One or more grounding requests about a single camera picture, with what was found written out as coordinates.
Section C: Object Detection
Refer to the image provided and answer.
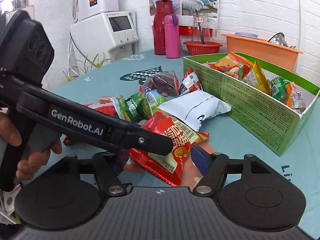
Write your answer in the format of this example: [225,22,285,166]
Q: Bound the red cracker snack packet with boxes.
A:
[129,109,210,187]

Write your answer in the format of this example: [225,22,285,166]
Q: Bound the glass pitcher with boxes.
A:
[191,13,218,43]

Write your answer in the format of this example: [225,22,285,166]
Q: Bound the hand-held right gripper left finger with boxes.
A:
[59,152,127,197]

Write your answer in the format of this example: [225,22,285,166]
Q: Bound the orange multicolour snack packet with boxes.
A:
[207,52,253,81]

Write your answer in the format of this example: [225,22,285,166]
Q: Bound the yellow flowering plant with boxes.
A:
[63,53,112,82]

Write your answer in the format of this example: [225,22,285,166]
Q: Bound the orange plastic basket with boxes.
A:
[221,32,303,72]

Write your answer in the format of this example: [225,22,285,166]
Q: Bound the green cardboard box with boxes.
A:
[183,52,320,157]

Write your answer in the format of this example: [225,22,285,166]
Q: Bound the red white blue snack packet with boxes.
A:
[178,68,203,97]

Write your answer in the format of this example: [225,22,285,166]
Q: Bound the red thermos jug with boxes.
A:
[153,0,174,55]

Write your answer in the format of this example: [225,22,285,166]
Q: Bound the grey water hose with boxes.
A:
[72,0,83,21]

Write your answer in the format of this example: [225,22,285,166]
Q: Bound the red plastic basin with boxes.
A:
[183,40,223,56]

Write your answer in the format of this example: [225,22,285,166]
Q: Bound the yellow snack packet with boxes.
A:
[242,61,272,96]

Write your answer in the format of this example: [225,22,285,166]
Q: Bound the metal bowl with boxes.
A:
[268,32,288,47]

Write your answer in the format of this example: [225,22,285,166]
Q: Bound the teal printed tablecloth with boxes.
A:
[49,49,320,233]

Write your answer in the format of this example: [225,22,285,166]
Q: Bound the blue plastic lid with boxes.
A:
[235,32,258,39]

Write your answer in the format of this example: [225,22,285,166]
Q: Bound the white water dispenser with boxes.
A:
[70,11,139,62]

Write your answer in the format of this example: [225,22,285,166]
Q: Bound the white grey snack packet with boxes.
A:
[157,90,232,132]

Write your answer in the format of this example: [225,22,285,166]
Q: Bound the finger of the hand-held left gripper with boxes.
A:
[109,122,175,156]

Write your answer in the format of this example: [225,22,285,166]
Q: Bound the dark maroon snack packet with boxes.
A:
[142,70,180,97]

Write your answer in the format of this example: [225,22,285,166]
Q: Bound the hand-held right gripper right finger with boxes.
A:
[191,144,272,197]

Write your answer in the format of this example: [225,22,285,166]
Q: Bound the green barcode snack packet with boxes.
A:
[145,90,171,113]

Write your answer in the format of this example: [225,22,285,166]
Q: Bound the pink thermos bottle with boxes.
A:
[163,14,181,59]

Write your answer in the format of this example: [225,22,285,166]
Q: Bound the small green snack packet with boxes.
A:
[271,77,292,103]

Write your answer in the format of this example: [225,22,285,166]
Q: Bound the person's left hand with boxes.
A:
[0,112,63,181]

